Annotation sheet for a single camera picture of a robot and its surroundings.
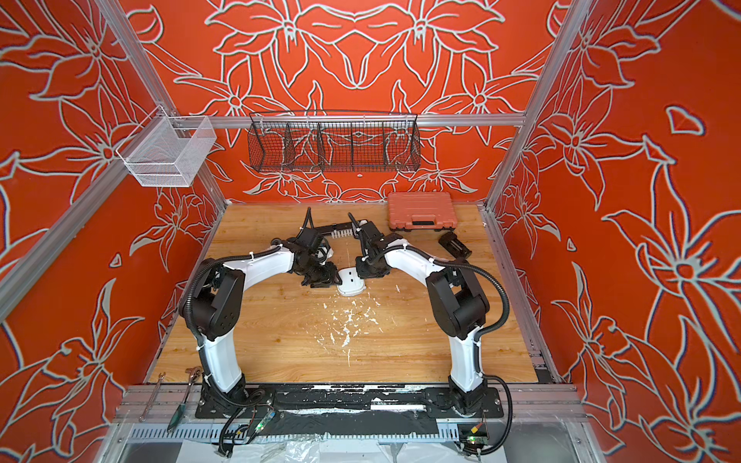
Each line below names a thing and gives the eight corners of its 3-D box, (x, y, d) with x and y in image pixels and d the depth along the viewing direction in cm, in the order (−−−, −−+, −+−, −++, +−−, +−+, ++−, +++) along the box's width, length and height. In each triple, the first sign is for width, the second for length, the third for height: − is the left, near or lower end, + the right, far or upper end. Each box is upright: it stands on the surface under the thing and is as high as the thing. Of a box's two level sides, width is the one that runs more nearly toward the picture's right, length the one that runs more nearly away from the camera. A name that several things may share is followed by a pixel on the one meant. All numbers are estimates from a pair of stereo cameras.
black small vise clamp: (456, 262, 102) (457, 258, 100) (437, 240, 109) (439, 236, 107) (470, 256, 104) (472, 252, 102) (451, 234, 111) (452, 230, 109)
